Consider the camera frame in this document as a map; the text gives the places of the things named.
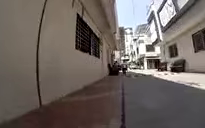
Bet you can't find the dark parked vehicle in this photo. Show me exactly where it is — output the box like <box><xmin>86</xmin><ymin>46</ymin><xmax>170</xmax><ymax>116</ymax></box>
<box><xmin>107</xmin><ymin>61</ymin><xmax>121</xmax><ymax>77</ymax></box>

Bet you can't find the person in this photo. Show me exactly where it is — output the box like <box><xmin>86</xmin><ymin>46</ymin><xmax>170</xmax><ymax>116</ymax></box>
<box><xmin>121</xmin><ymin>61</ymin><xmax>129</xmax><ymax>76</ymax></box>

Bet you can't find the row of pale buildings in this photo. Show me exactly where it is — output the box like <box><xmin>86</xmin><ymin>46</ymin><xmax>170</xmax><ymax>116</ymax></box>
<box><xmin>118</xmin><ymin>22</ymin><xmax>163</xmax><ymax>71</ymax></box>

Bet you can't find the reddish paved strip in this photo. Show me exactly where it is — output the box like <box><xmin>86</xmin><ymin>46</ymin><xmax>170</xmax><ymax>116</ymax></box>
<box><xmin>0</xmin><ymin>74</ymin><xmax>124</xmax><ymax>128</ymax></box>

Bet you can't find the grey concrete road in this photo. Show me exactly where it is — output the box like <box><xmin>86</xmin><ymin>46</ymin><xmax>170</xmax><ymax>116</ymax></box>
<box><xmin>121</xmin><ymin>68</ymin><xmax>205</xmax><ymax>128</ymax></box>

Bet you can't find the white building with barred windows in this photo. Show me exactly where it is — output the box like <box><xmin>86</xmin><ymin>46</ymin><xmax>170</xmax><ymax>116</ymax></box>
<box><xmin>0</xmin><ymin>0</ymin><xmax>120</xmax><ymax>126</ymax></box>

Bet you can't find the white building with square windows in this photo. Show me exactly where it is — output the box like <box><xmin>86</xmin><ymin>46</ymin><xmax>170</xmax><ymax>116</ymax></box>
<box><xmin>145</xmin><ymin>0</ymin><xmax>205</xmax><ymax>75</ymax></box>

